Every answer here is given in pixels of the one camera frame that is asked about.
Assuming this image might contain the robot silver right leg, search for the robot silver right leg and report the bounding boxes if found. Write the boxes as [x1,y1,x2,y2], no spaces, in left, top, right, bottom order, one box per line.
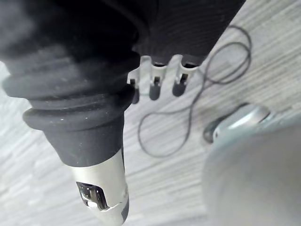
[204,110,301,226]

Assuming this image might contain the robot right five-finger hand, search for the robot right five-finger hand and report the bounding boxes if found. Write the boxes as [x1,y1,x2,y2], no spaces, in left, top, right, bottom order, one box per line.
[0,0,246,226]

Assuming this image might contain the thin black looped cable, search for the thin black looped cable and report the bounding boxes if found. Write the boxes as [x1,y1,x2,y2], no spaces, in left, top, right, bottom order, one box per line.
[137,24,253,158]

